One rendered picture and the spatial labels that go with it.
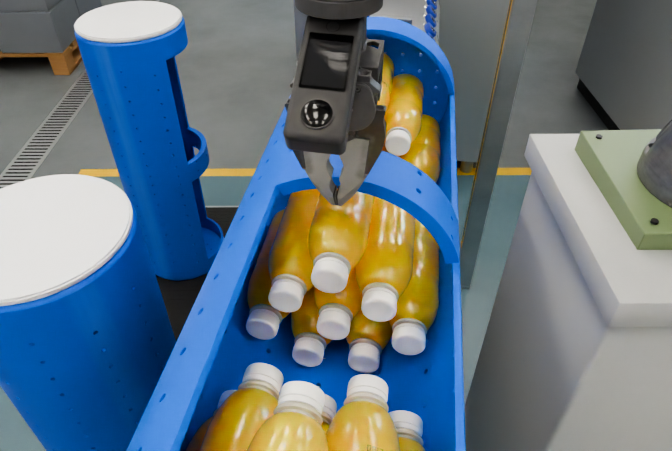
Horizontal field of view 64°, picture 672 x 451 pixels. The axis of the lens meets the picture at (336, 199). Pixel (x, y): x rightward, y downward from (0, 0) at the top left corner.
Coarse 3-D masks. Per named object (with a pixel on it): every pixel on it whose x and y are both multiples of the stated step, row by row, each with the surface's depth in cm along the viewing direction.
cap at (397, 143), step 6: (390, 132) 85; (396, 132) 83; (402, 132) 84; (390, 138) 83; (396, 138) 83; (402, 138) 83; (408, 138) 84; (390, 144) 84; (396, 144) 84; (402, 144) 84; (408, 144) 83; (390, 150) 85; (396, 150) 85; (402, 150) 84; (408, 150) 84
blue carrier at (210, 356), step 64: (448, 64) 94; (448, 128) 93; (256, 192) 60; (384, 192) 57; (448, 192) 80; (256, 256) 74; (448, 256) 61; (192, 320) 48; (448, 320) 62; (192, 384) 40; (320, 384) 68; (448, 384) 56; (128, 448) 41; (448, 448) 51
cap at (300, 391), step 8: (288, 384) 45; (296, 384) 45; (304, 384) 45; (312, 384) 45; (280, 392) 46; (288, 392) 45; (296, 392) 44; (304, 392) 44; (312, 392) 45; (320, 392) 45; (280, 400) 45; (288, 400) 44; (296, 400) 44; (304, 400) 44; (312, 400) 44; (320, 400) 45; (320, 408) 45
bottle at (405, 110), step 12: (396, 84) 94; (408, 84) 93; (420, 84) 96; (396, 96) 90; (408, 96) 90; (420, 96) 93; (396, 108) 87; (408, 108) 87; (420, 108) 90; (396, 120) 85; (408, 120) 85; (420, 120) 88; (408, 132) 85
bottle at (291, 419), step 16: (272, 416) 43; (288, 416) 42; (304, 416) 42; (320, 416) 44; (272, 432) 41; (288, 432) 40; (304, 432) 41; (320, 432) 42; (256, 448) 40; (272, 448) 39; (288, 448) 39; (304, 448) 40; (320, 448) 41
